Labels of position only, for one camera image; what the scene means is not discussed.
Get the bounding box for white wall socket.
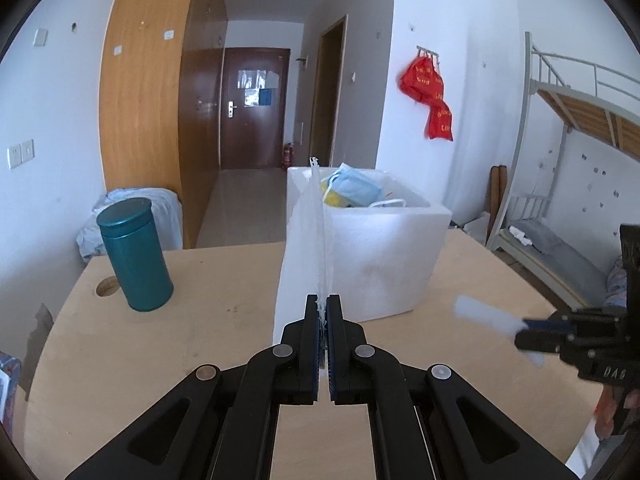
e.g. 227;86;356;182
6;139;35;170

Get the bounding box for teal cylindrical tin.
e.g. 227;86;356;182
100;205;174;312

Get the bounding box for magazine on left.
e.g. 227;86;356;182
0;352;22;437

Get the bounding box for red fire extinguisher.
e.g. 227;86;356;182
282;143;294;170

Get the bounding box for wooden wardrobe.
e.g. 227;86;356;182
99;0;228;248

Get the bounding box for metal bunk bed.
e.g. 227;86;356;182
487;32;639;308

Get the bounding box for white styrofoam box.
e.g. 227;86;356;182
285;164;454;323

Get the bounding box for white foam sheet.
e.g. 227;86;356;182
272;157;331;342

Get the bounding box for white bundle behind table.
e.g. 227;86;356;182
76;188;183;263

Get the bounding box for dark brown entrance door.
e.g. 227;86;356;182
220;48;291;170

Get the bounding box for blue face mask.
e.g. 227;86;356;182
321;164;407;208

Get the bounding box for red hanging bags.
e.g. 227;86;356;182
398;47;454;142

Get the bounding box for yellow foam fruit net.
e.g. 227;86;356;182
321;181;350;208

